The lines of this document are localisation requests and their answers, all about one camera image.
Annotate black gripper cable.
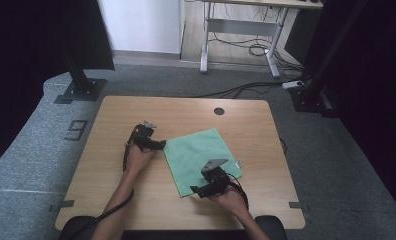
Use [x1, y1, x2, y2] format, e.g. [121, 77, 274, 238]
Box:
[65, 131, 137, 240]
[226, 172, 250, 213]

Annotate black cable bundle under desk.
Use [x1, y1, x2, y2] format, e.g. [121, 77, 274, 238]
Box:
[208, 31, 304, 72]

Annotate person's leg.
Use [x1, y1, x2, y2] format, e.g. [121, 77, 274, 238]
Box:
[57, 215, 100, 240]
[254, 214, 289, 240]

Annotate person's left leg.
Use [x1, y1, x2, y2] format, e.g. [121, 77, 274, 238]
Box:
[57, 215, 100, 240]

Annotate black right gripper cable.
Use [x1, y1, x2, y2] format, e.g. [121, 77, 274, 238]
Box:
[226, 172, 250, 213]

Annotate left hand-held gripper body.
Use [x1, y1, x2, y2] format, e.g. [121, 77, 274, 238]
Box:
[132, 120, 157, 152]

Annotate white power strip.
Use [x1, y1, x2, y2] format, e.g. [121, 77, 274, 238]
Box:
[281, 80, 306, 90]

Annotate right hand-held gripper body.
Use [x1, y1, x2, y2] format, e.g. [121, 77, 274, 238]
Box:
[200, 158, 232, 198]

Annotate black tape floor mark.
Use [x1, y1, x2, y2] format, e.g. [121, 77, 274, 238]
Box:
[63, 119, 89, 142]

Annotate grey tape strip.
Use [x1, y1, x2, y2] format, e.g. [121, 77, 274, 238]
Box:
[288, 201, 310, 213]
[49, 199, 76, 213]

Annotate black cables on floor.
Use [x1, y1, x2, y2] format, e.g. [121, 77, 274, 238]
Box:
[189, 73, 309, 100]

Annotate black stand with base plate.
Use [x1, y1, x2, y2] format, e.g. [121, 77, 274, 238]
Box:
[289, 0, 370, 118]
[54, 39, 108, 105]

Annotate green cloth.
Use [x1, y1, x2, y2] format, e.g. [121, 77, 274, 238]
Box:
[162, 127, 244, 199]

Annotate person's right leg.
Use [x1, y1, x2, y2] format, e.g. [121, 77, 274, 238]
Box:
[254, 214, 289, 240]

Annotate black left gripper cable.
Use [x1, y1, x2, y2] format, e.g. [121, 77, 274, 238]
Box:
[65, 131, 137, 240]

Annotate white metal desk frame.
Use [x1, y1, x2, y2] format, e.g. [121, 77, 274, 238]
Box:
[185, 0, 324, 79]

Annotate black curtain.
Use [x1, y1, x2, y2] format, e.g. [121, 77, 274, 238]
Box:
[0, 0, 116, 175]
[284, 0, 396, 221]

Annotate person's right hand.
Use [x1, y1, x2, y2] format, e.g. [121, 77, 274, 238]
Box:
[207, 184, 249, 218]

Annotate person's left hand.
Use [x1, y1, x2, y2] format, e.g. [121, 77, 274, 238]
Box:
[124, 143, 156, 177]

